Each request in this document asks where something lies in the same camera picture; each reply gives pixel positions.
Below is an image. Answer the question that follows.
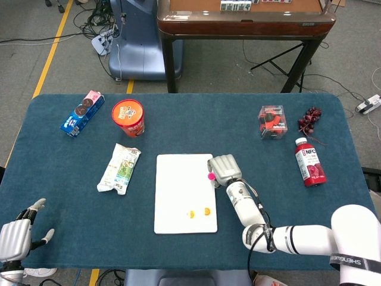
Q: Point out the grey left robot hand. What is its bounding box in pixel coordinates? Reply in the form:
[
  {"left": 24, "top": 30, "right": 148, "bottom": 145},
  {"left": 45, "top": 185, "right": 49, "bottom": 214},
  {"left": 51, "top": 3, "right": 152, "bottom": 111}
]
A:
[{"left": 0, "top": 198, "right": 56, "bottom": 263}]

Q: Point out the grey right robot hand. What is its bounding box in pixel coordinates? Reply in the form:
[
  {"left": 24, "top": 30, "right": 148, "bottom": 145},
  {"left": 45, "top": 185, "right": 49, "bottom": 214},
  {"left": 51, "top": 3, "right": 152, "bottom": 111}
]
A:
[{"left": 207, "top": 154, "right": 242, "bottom": 189}]

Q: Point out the blue robot base housing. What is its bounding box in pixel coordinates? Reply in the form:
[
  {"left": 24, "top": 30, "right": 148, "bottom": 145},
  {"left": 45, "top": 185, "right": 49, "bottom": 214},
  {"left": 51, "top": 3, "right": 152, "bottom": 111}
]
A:
[{"left": 108, "top": 0, "right": 185, "bottom": 81}]

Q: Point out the white rectangular board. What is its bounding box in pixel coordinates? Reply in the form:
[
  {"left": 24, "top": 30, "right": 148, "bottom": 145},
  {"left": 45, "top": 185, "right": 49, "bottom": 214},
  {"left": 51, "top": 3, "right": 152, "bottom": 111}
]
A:
[{"left": 154, "top": 153, "right": 218, "bottom": 235}]

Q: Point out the white shoe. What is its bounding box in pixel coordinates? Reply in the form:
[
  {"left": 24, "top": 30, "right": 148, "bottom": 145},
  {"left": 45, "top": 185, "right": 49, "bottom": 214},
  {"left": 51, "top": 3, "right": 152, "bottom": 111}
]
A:
[
  {"left": 252, "top": 273, "right": 286, "bottom": 286},
  {"left": 23, "top": 267, "right": 58, "bottom": 277}
]

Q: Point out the blue table cloth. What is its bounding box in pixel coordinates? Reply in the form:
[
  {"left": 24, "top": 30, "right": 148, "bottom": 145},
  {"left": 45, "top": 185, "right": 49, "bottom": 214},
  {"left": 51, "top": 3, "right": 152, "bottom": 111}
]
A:
[{"left": 0, "top": 94, "right": 381, "bottom": 271}]

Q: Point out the clear box with red toy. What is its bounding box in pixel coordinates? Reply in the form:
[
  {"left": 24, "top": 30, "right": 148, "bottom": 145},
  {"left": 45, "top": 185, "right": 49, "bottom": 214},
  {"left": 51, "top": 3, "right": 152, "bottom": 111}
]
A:
[{"left": 257, "top": 104, "right": 288, "bottom": 141}]

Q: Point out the dark red grape bunch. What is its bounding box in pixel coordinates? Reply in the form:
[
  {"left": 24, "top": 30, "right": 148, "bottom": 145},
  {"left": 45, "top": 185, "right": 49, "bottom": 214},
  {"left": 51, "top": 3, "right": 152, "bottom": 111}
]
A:
[{"left": 297, "top": 106, "right": 328, "bottom": 147}]

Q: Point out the white snack bag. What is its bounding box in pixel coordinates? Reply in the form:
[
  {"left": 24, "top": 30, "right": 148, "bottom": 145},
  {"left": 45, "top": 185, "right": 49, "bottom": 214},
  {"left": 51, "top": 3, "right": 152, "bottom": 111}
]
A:
[{"left": 96, "top": 142, "right": 141, "bottom": 196}]

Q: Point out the orange instant noodle cup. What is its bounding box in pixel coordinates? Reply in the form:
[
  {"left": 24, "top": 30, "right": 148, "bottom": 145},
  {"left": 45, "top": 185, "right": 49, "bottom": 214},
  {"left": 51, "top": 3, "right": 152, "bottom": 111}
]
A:
[{"left": 111, "top": 99, "right": 146, "bottom": 138}]

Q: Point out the grey blue robot torso base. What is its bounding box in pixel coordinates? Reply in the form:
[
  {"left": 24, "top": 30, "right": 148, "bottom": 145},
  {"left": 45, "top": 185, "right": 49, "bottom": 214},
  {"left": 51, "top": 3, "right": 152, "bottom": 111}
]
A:
[{"left": 123, "top": 269, "right": 254, "bottom": 286}]

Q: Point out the brown mahjong table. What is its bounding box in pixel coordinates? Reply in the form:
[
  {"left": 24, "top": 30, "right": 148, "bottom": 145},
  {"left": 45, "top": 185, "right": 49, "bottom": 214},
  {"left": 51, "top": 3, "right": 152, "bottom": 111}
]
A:
[{"left": 157, "top": 0, "right": 337, "bottom": 94}]

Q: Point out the blue cookie box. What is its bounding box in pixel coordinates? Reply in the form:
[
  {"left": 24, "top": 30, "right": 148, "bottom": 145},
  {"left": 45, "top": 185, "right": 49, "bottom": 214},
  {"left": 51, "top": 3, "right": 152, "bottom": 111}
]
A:
[{"left": 60, "top": 90, "right": 105, "bottom": 139}]

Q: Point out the white power strip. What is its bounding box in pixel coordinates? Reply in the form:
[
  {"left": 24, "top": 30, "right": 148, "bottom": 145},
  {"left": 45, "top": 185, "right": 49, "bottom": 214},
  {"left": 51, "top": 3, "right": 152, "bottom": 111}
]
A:
[
  {"left": 356, "top": 94, "right": 381, "bottom": 114},
  {"left": 90, "top": 28, "right": 115, "bottom": 57}
]

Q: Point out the row of face-up mahjong tiles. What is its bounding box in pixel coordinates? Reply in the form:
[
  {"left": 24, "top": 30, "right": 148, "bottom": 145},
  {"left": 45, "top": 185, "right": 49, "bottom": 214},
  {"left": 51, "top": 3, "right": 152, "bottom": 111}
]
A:
[{"left": 220, "top": 0, "right": 294, "bottom": 13}]

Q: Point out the black swivel stool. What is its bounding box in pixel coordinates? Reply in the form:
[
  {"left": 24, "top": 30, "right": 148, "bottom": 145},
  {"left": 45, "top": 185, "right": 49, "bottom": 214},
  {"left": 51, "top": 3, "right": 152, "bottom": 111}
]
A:
[{"left": 44, "top": 0, "right": 65, "bottom": 13}]

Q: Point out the black cable tangle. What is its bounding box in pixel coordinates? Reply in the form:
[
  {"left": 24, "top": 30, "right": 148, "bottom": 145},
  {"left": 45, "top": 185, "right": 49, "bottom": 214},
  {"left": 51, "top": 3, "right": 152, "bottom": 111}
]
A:
[{"left": 73, "top": 0, "right": 123, "bottom": 41}]

